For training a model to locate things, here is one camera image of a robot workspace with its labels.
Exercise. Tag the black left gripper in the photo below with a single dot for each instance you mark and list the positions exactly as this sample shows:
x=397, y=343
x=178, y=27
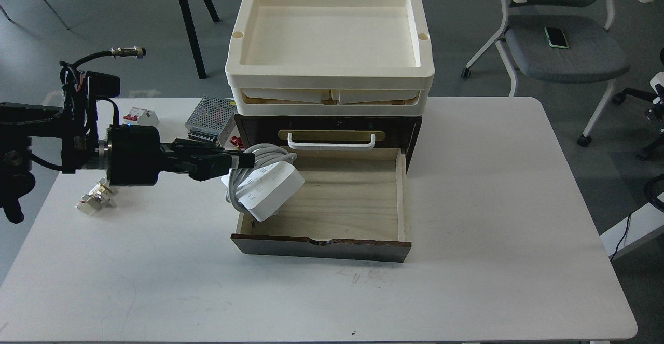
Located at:
x=136, y=157

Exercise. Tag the white power strip with cable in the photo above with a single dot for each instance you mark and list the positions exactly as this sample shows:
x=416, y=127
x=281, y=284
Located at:
x=263, y=189

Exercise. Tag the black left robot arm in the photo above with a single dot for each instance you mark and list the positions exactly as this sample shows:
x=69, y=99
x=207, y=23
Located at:
x=66, y=139

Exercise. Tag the metal mesh power supply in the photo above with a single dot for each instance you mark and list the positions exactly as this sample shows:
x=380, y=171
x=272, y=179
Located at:
x=212, y=120

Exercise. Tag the white red circuit breaker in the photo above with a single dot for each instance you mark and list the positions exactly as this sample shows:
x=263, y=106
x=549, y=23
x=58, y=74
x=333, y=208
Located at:
x=141, y=117

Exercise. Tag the white metal pipe fitting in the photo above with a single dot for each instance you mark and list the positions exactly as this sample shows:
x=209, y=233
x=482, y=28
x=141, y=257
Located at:
x=97, y=198

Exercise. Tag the cream plastic stacked tray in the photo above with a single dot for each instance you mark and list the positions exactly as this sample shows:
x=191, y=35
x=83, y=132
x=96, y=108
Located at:
x=330, y=58

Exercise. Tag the open wooden drawer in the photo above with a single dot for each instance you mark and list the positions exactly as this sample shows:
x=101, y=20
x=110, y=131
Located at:
x=351, y=206

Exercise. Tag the green cased smartphone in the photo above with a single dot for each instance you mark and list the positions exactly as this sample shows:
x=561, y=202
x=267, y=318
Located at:
x=556, y=38

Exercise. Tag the grey office chair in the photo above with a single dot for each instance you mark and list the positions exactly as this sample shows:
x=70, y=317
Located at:
x=567, y=49

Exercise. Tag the white side table edge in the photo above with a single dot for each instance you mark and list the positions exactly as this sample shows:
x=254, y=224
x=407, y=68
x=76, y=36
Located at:
x=638, y=228

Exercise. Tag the brass valve red handle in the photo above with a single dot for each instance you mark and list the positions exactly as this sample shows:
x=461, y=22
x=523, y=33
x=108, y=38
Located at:
x=237, y=142

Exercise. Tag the white drawer handle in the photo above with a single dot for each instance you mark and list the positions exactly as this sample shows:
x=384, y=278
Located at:
x=366, y=142

